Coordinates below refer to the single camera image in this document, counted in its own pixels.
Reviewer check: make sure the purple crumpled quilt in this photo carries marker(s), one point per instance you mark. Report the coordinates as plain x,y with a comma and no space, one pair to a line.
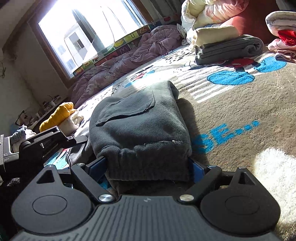
158,42

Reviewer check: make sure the Mickey Mouse plush blanket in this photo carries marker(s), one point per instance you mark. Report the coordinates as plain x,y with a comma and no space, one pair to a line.
238,113

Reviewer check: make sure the white patterned folded garment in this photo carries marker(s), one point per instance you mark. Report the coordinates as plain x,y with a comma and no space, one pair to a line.
29,134

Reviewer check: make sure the cream folded sweater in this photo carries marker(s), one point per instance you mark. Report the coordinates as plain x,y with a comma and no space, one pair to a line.
71,124

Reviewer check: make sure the grey fleece sweatpants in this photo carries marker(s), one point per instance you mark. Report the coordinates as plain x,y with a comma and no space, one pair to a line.
142,136

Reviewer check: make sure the window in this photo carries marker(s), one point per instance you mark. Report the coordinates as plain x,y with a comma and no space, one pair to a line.
73,32

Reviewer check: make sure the dark grey folded garment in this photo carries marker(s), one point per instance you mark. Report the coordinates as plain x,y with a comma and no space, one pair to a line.
240,47

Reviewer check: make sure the pink floral duvet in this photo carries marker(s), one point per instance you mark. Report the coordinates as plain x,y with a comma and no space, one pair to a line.
221,11

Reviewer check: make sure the red pillow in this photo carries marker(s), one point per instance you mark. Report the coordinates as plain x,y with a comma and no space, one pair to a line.
252,20

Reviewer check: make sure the cluttered side shelf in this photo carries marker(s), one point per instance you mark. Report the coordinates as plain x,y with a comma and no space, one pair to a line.
32,118

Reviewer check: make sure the cream yellow duvet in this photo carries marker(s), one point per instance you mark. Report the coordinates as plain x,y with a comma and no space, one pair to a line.
194,15

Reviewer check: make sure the cream folded garment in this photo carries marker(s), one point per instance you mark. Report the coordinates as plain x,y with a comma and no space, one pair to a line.
209,35

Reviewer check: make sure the blue denim folded garment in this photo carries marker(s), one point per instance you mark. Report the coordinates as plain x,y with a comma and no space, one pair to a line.
19,134

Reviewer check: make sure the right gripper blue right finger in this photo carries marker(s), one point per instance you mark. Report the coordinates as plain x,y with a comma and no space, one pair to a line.
205,178

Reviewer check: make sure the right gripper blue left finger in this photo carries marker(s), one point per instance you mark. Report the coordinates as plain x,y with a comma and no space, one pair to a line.
87,176

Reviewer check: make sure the yellow folded sweater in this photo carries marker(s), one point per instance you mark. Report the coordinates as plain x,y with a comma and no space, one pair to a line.
62,112

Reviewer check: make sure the red knit garment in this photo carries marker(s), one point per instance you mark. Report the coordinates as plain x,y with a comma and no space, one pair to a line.
288,37

